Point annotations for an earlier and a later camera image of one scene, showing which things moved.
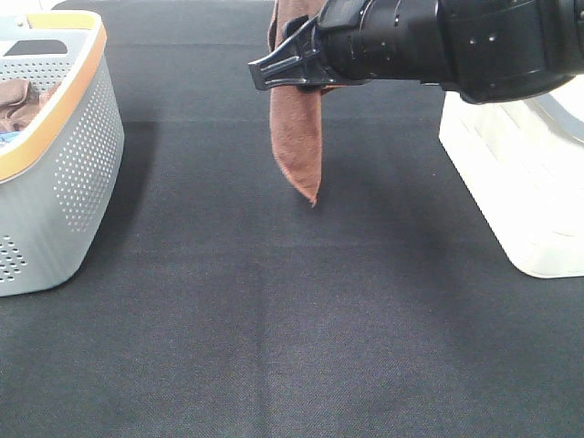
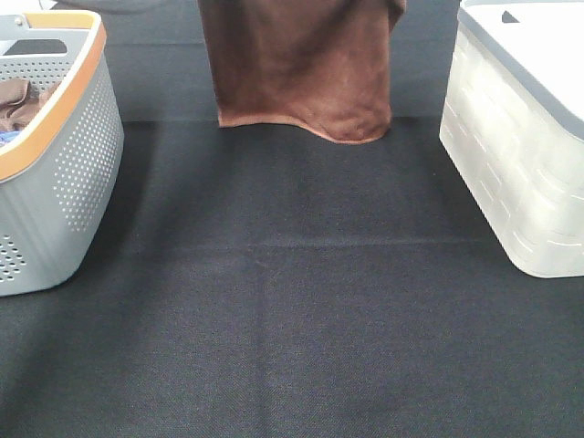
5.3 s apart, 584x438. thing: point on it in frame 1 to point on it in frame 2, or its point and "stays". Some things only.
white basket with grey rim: [522, 161] stays
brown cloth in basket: [20, 100] stays
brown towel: [295, 115] to [322, 66]
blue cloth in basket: [6, 137] stays
